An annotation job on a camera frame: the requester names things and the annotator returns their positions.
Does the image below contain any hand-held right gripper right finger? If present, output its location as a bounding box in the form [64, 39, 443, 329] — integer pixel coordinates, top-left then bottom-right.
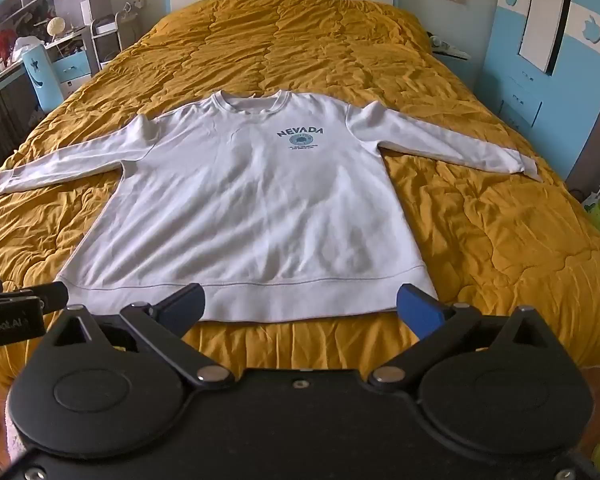
[367, 282, 563, 391]

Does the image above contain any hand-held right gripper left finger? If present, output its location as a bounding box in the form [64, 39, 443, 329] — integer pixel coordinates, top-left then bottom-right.
[42, 282, 236, 391]

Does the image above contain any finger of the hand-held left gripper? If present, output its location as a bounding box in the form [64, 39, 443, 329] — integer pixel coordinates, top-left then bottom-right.
[29, 281, 70, 314]

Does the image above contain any white printed sweatshirt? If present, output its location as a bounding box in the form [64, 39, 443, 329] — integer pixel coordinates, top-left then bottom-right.
[0, 89, 543, 323]

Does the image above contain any yellow quilt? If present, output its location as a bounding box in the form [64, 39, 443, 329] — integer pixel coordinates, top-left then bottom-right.
[0, 0, 600, 376]

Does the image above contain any blue bin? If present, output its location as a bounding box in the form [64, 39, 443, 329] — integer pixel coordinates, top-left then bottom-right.
[22, 42, 66, 113]

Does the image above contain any white rolling cart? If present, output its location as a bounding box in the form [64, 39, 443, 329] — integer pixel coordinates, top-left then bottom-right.
[90, 11, 142, 75]

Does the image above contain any blue and white wardrobe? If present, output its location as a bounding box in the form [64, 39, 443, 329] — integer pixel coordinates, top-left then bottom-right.
[480, 0, 600, 192]

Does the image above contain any white wardrobe panel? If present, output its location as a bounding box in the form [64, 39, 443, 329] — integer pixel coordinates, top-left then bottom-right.
[517, 0, 577, 74]

